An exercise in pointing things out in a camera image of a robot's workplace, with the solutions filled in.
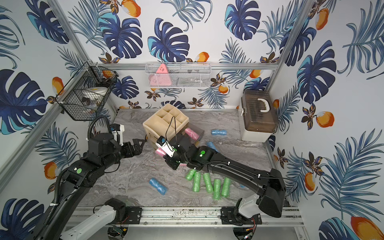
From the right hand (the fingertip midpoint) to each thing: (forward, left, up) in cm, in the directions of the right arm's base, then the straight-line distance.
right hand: (166, 153), depth 72 cm
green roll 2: (-8, -22, -21) cm, 31 cm away
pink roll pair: (+15, -12, -4) cm, 19 cm away
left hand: (+2, +13, +8) cm, 15 cm away
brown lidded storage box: (+33, -55, -8) cm, 65 cm away
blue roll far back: (+28, -32, -19) cm, 46 cm away
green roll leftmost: (-3, -11, -21) cm, 24 cm away
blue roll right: (-7, -40, -23) cm, 47 cm away
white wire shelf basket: (+55, -15, +9) cm, 58 cm away
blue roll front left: (-9, +7, -20) cm, 23 cm away
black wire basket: (+31, +51, +9) cm, 60 cm away
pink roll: (-1, +2, +3) cm, 4 cm away
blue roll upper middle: (+18, -24, -20) cm, 37 cm away
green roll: (-6, -15, -21) cm, 27 cm away
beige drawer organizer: (+16, +2, +3) cm, 17 cm away
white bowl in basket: (+28, +40, +14) cm, 50 cm away
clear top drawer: (+16, -15, -2) cm, 22 cm away
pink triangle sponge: (+44, +7, +13) cm, 46 cm away
